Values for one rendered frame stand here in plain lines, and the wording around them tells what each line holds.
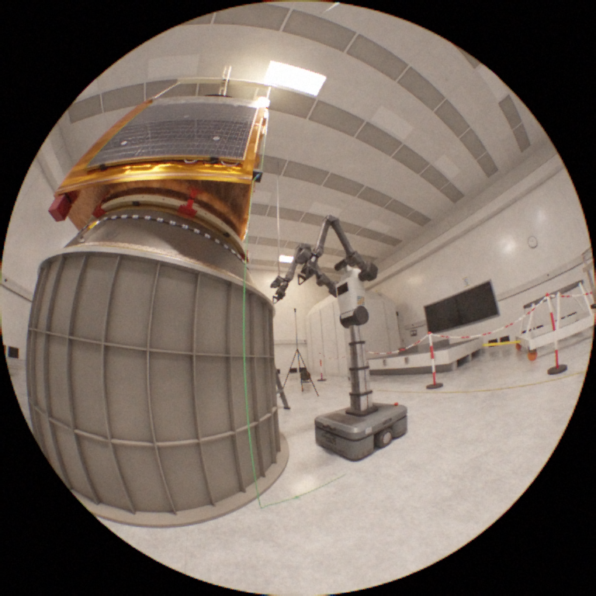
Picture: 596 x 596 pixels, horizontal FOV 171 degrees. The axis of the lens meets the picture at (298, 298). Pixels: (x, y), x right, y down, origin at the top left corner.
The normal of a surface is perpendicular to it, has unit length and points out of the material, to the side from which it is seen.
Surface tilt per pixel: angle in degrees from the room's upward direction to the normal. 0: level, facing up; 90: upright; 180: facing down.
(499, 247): 90
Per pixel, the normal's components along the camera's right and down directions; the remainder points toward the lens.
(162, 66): 0.06, 0.95
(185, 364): 0.76, -0.24
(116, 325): 0.57, -0.28
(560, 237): -0.93, -0.05
